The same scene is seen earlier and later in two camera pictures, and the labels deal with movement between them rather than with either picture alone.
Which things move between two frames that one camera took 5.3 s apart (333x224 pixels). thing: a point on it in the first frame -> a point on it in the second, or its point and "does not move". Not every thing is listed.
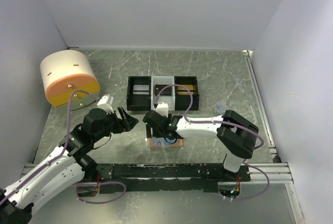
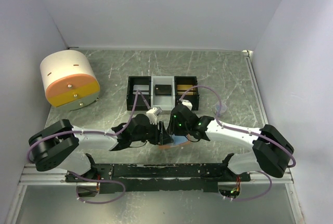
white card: [141, 89] does not move
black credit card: [167, 92] does not move
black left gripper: [129, 121] -> [161, 136]
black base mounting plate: [166, 178] does not move
